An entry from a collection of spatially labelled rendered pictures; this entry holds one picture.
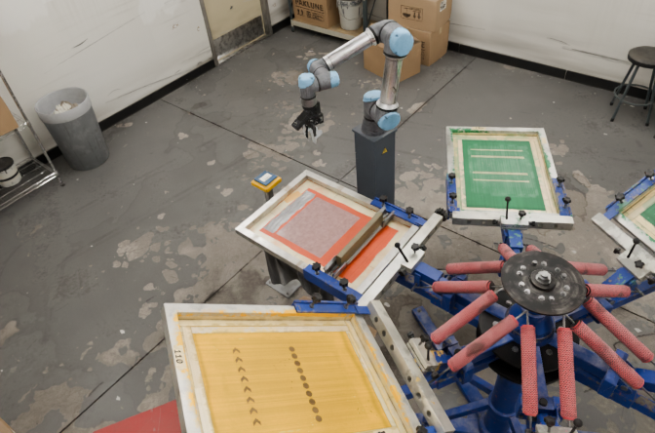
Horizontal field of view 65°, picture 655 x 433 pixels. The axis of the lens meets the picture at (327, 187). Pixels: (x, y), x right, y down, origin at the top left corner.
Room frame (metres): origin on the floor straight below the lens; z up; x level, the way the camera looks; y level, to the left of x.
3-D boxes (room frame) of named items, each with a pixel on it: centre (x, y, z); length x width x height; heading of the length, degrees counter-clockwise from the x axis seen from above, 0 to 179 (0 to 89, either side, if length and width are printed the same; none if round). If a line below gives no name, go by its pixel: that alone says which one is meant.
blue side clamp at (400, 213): (1.90, -0.34, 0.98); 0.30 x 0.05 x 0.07; 48
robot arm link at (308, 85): (2.13, 0.04, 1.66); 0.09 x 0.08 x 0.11; 108
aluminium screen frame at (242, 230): (1.85, 0.02, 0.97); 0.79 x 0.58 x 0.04; 48
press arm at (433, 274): (1.48, -0.40, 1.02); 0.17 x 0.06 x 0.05; 48
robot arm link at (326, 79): (2.17, -0.04, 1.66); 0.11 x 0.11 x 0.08; 18
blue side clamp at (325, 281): (1.49, 0.03, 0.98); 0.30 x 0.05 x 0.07; 48
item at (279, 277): (1.74, 0.20, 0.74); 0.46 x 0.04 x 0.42; 48
